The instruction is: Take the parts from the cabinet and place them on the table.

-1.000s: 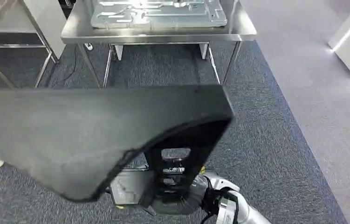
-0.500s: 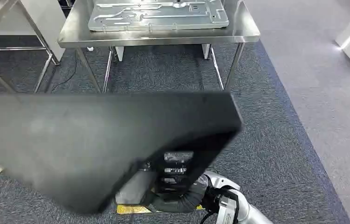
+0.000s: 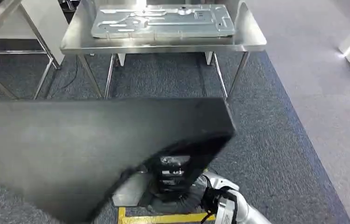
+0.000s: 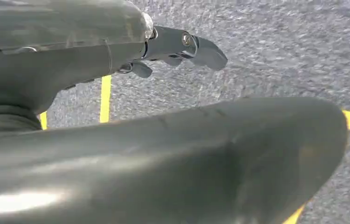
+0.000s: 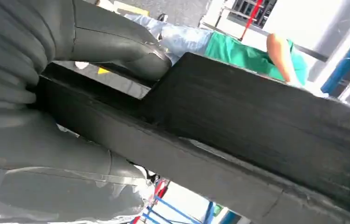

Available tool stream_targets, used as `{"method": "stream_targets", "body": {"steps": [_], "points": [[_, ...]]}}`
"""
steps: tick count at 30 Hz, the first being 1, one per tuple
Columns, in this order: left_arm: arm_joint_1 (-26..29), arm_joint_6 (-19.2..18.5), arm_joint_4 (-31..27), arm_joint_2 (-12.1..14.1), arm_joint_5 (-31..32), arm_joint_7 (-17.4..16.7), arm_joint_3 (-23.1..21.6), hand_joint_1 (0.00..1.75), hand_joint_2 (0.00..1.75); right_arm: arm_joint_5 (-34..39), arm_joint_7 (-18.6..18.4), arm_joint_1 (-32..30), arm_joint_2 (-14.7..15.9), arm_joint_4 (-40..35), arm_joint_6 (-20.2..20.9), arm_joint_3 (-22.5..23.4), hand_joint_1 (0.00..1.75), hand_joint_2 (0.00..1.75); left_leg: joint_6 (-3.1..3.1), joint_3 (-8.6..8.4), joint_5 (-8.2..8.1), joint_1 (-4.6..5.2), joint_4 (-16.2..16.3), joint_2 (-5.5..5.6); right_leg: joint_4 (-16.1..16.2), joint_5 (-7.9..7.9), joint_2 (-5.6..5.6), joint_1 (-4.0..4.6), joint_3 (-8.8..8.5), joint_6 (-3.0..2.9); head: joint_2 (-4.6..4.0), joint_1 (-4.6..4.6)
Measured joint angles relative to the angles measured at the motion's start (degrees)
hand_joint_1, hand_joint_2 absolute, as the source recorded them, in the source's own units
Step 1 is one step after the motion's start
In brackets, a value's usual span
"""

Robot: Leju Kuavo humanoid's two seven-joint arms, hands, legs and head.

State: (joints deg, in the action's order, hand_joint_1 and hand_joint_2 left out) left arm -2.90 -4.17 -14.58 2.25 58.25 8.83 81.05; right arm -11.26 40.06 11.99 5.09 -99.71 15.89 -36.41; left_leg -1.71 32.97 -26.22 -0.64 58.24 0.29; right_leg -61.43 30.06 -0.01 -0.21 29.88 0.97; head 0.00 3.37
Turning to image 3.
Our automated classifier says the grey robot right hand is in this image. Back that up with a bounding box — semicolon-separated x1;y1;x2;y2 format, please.
112;172;152;207

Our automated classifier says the black plastic plate bracket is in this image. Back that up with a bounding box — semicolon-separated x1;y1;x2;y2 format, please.
0;97;236;224

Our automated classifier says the yellow floor tape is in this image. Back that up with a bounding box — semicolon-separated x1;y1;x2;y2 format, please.
117;207;217;224

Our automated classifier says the stamped sheet metal panel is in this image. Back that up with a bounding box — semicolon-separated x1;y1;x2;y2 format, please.
90;4;235;40

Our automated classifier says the white cabinet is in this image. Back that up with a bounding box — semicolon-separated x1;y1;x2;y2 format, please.
20;0;69;65

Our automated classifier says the black floor cable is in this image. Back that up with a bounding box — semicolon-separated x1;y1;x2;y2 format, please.
60;56;80;91

